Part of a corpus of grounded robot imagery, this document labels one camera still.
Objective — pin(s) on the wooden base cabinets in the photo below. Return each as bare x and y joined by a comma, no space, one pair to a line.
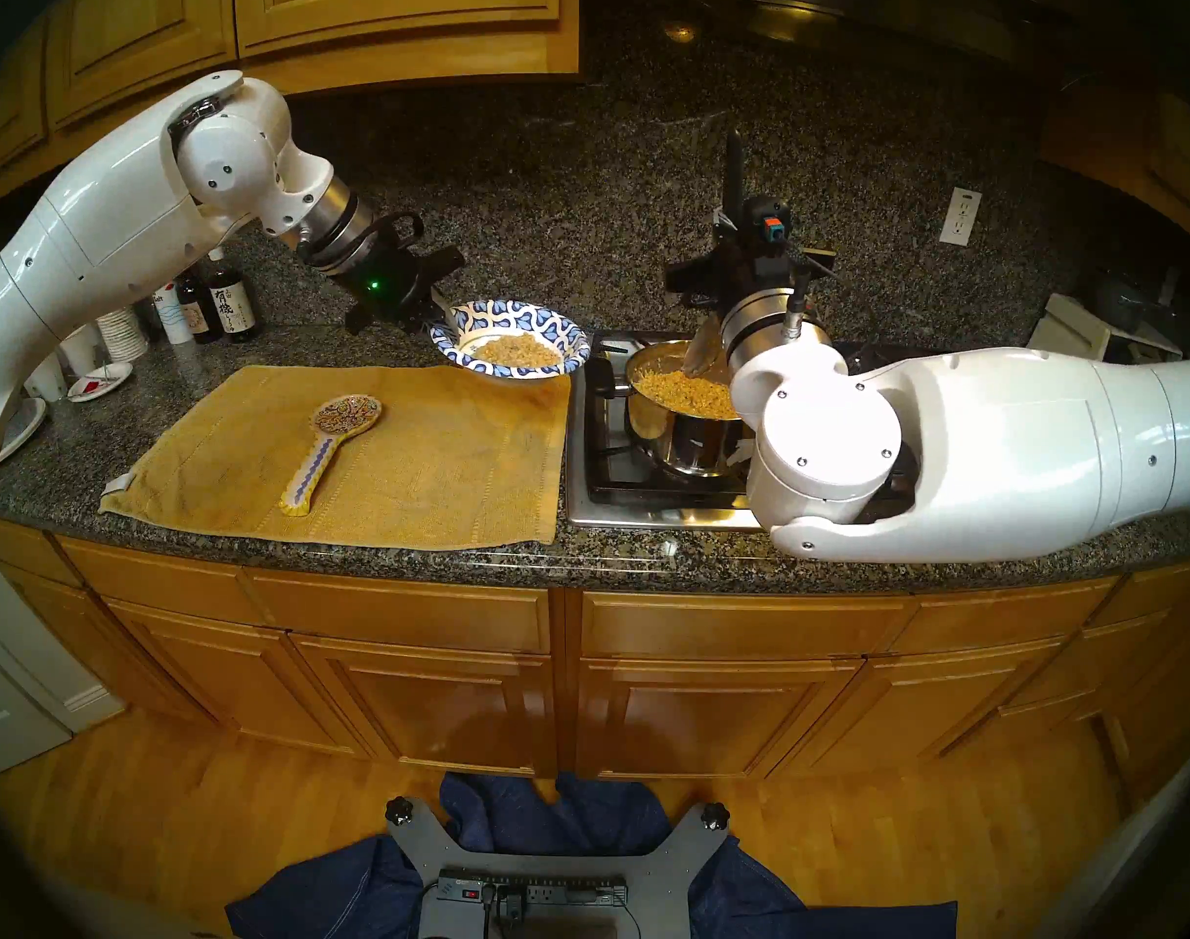
438,693

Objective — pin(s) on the black gas stovetop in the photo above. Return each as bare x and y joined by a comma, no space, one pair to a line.
595,502

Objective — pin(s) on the colourful ceramic spoon rest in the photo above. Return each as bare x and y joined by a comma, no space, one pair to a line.
345,414

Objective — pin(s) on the blue denim cloth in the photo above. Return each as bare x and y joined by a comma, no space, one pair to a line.
546,810

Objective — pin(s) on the dark grey kettle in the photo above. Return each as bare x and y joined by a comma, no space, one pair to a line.
1121,301

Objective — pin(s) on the grey robot base frame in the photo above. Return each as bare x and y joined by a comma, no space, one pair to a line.
663,878

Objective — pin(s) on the dark bottle brown label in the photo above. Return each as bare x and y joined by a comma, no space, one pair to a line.
199,318

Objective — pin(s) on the white toaster oven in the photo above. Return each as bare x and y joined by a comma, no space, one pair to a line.
1069,326

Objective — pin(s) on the yellow terry towel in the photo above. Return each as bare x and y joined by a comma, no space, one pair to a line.
409,487

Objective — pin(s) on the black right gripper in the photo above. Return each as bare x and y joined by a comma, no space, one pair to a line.
751,262

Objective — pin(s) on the small white saucer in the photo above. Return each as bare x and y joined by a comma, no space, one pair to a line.
101,381

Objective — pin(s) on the soy sauce bottle white cap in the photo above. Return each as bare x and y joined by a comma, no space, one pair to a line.
233,309

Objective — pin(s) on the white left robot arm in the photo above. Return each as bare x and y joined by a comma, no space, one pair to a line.
115,223

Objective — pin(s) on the stainless steel saucepan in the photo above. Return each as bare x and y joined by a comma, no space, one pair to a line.
673,448

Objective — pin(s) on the white paper cup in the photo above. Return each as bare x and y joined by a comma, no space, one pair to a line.
78,350
45,380

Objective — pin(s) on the white salt canister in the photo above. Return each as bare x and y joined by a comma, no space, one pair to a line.
174,316

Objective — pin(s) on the blue white paper bowl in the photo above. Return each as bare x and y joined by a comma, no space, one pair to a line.
556,326

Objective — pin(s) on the scooped oatmeal portion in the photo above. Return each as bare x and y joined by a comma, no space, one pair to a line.
516,352

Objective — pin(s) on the stack of white paper cups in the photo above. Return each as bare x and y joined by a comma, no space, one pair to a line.
123,335

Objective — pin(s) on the light wooden wall cabinet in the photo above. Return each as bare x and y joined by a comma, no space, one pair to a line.
409,8

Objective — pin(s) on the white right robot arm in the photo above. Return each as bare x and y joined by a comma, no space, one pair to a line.
996,448

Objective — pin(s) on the white wall outlet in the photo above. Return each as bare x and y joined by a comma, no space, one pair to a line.
962,217

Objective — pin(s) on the dark wooden wall cabinet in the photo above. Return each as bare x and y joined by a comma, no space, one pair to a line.
1162,155

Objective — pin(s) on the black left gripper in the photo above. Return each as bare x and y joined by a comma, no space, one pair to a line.
399,282

